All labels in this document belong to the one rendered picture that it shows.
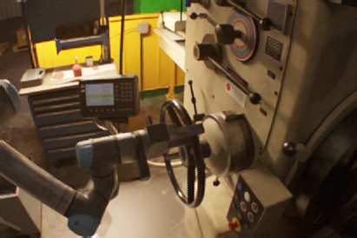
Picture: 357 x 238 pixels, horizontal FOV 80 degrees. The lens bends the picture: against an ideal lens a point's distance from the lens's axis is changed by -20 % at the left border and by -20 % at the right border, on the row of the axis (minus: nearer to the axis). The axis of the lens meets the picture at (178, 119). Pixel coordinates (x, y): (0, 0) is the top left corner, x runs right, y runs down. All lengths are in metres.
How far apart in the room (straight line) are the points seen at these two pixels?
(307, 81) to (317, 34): 0.12
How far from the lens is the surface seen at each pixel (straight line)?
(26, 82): 2.37
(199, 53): 0.96
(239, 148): 0.84
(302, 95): 0.67
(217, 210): 1.59
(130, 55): 3.41
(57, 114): 2.38
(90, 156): 0.63
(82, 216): 0.62
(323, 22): 0.62
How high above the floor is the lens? 1.87
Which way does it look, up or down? 34 degrees down
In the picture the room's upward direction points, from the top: 2 degrees clockwise
